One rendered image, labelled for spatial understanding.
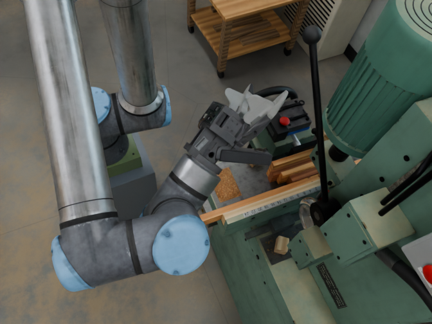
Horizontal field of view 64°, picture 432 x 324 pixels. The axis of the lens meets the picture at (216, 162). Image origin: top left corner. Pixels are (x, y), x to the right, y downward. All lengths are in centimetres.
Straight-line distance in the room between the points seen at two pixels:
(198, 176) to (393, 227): 34
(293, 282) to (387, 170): 50
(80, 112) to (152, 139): 158
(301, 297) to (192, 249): 60
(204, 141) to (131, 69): 42
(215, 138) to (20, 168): 172
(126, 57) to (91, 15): 205
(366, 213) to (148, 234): 36
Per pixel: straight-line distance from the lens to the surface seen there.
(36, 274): 200
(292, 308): 107
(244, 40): 248
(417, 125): 65
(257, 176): 106
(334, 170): 94
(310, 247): 82
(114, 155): 136
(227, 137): 65
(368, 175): 77
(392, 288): 80
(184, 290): 184
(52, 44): 66
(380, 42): 65
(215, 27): 255
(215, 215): 95
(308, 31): 68
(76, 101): 61
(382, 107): 69
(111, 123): 121
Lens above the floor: 183
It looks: 61 degrees down
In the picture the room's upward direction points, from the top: 10 degrees clockwise
